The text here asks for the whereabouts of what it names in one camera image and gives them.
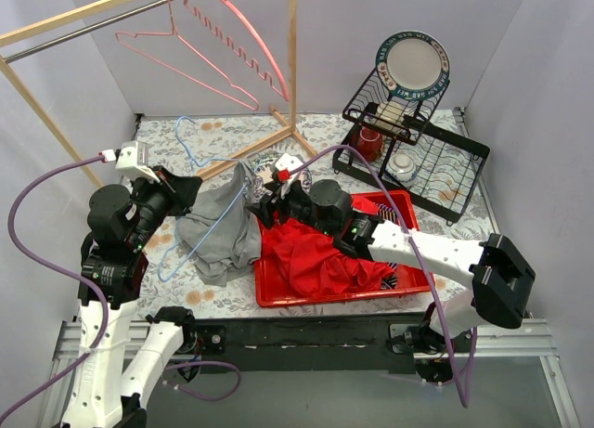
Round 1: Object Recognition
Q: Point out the grey tank top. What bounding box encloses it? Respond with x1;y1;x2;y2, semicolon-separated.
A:
175;161;262;288

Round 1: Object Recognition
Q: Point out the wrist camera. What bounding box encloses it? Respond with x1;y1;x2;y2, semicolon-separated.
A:
98;140;159;182
274;153;303;185

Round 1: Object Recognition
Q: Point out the black wire dish rack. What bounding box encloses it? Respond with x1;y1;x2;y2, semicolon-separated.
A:
332;70;490;225

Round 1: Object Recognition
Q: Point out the red bowl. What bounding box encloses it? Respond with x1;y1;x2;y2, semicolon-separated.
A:
350;127;383;162

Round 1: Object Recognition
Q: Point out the cream ceramic cup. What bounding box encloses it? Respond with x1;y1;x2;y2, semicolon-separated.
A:
374;101;414;129

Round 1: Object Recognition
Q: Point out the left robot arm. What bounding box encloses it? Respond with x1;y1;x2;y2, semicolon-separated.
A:
60;165;202;427

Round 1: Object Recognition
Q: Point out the thin pink wire hanger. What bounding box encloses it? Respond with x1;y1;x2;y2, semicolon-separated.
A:
114;0;260;111

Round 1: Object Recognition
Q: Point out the red tank top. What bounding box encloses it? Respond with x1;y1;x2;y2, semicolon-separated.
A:
255;218;397;306

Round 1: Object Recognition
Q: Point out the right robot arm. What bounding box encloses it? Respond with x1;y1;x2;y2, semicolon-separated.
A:
247;179;536;353

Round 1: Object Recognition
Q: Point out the green rimmed white plate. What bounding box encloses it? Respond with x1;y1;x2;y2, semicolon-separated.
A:
375;31;450;101

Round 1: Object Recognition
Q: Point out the black base frame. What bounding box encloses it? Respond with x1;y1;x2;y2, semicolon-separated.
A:
181;313;453;383

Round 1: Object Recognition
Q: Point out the black white striped tank top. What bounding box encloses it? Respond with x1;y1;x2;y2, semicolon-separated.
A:
375;203;400;291

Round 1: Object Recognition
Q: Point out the red plastic tray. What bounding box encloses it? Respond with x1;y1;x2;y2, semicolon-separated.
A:
253;189;436;308

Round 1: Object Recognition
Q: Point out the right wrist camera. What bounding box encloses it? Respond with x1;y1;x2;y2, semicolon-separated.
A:
274;153;303;185

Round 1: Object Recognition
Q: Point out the blue white small bowl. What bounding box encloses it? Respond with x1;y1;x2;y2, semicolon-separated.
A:
387;153;418;186

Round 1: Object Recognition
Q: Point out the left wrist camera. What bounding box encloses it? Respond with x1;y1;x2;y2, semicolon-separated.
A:
98;140;159;182

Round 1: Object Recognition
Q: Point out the blue floral plate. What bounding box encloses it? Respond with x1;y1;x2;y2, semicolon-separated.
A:
244;151;313;197

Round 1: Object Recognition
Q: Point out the wooden clothes rack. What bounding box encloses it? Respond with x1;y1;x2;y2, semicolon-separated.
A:
0;0;319;190

